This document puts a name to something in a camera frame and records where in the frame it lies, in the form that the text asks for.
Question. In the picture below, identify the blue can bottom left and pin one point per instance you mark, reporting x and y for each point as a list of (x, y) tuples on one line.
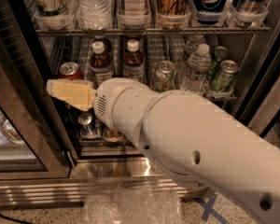
[(87, 124)]

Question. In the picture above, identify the clear water bottle shelf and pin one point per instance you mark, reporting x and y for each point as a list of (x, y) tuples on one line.
[(93, 14), (197, 66)]

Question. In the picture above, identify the rear tea bottle left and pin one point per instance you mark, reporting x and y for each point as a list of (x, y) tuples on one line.
[(106, 41)]

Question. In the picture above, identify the blue silver energy can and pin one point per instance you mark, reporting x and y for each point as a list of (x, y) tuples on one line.
[(246, 11)]

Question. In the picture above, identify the brown tea bottle white cap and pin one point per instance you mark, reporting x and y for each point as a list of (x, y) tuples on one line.
[(134, 62)]

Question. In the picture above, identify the red Coca-Cola can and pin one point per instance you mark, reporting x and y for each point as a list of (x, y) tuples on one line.
[(70, 70)]

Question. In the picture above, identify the green can rear right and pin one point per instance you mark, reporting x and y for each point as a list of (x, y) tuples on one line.
[(219, 54)]

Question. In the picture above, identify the stainless steel fridge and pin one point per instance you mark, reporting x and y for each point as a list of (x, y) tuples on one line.
[(108, 166)]

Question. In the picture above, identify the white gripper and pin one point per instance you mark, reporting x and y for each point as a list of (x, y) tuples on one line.
[(118, 101)]

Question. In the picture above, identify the clear plastic bag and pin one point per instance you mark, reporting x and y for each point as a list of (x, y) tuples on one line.
[(133, 206)]

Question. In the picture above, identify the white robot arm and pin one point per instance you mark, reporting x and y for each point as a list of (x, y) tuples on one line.
[(188, 137)]

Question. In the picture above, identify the brown tea bottle left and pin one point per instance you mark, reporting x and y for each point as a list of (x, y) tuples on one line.
[(102, 67)]

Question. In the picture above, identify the tall white green can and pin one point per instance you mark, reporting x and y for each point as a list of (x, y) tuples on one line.
[(50, 8)]

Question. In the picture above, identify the rear water bottle middle shelf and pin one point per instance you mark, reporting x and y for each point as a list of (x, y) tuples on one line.
[(192, 43)]

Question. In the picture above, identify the white green soda can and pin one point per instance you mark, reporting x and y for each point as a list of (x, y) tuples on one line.
[(164, 76)]

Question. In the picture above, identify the clear water bottle top shelf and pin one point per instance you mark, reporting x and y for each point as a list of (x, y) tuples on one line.
[(93, 14)]

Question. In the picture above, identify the blue tape cross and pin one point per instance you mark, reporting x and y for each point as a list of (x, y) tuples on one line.
[(209, 211)]

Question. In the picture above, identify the green can front right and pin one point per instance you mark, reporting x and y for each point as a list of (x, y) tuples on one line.
[(224, 76)]

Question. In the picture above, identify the glass fridge door left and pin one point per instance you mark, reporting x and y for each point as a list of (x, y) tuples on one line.
[(38, 156)]

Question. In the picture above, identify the gold can bottom shelf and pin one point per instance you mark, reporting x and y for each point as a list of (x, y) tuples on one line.
[(111, 135)]

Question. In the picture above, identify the Pepsi bottle top shelf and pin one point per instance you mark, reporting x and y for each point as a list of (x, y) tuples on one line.
[(209, 11)]

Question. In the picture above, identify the clear water bottle middle shelf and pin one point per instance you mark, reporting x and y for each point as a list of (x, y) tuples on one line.
[(197, 66)]

